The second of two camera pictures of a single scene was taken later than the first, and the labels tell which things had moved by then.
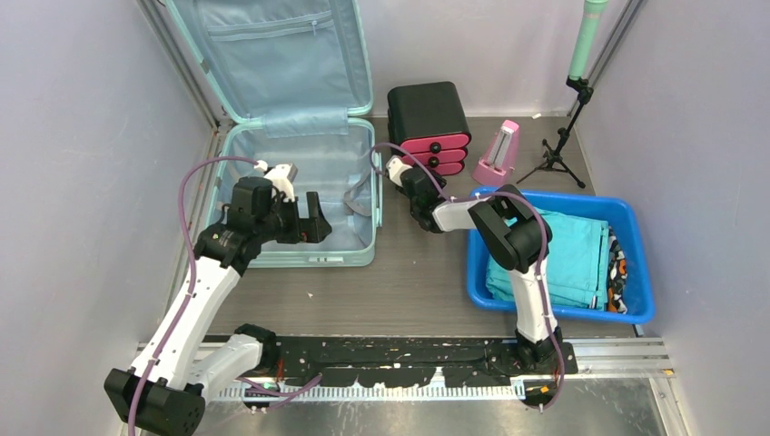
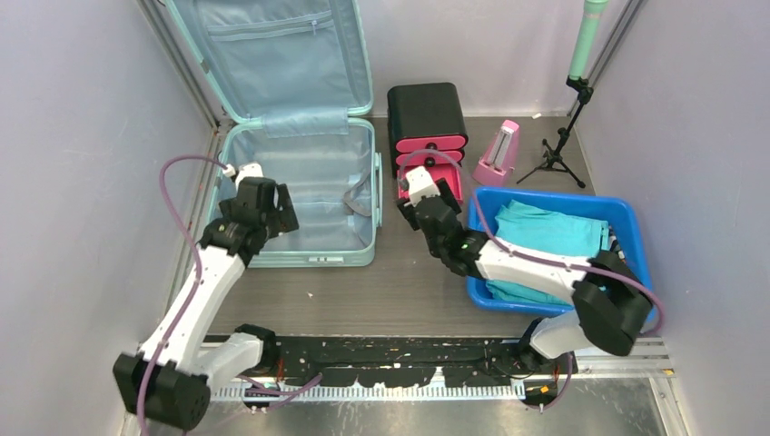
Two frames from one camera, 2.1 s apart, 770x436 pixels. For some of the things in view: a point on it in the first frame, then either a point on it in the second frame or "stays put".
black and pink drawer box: x=428 y=120 stays put
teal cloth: x=577 y=262 stays put
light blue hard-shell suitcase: x=289 y=75 stays put
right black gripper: x=441 y=180 to x=447 y=194
